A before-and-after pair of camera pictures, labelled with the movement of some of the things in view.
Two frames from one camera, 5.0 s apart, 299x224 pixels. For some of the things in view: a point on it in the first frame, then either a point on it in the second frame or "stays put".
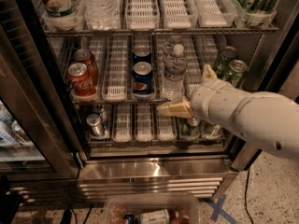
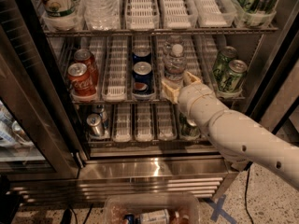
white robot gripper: x=202 y=99 → x=189 y=94
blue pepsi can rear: x=142 y=53 stays put
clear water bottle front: x=175 y=62 stays put
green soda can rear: x=221 y=65 stays put
